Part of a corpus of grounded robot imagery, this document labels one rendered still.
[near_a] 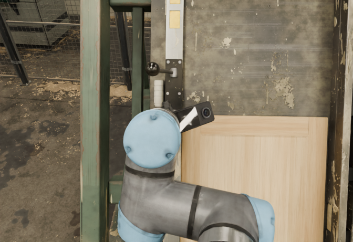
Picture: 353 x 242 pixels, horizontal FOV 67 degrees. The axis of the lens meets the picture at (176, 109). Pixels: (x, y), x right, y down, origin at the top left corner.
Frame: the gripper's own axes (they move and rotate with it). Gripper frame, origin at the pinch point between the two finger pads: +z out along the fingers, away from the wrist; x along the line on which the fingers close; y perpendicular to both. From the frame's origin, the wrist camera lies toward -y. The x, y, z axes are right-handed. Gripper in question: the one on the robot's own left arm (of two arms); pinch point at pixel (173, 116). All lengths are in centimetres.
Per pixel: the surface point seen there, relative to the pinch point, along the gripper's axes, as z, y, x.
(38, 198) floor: 138, 130, 34
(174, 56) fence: 9.0, -5.5, -16.2
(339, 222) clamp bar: 6, -34, 44
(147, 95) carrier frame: 117, 18, -14
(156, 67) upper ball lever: -2.4, -0.2, -13.1
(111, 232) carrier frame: 37, 42, 39
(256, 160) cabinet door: 11.3, -18.9, 21.4
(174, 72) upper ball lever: 6.9, -4.1, -11.5
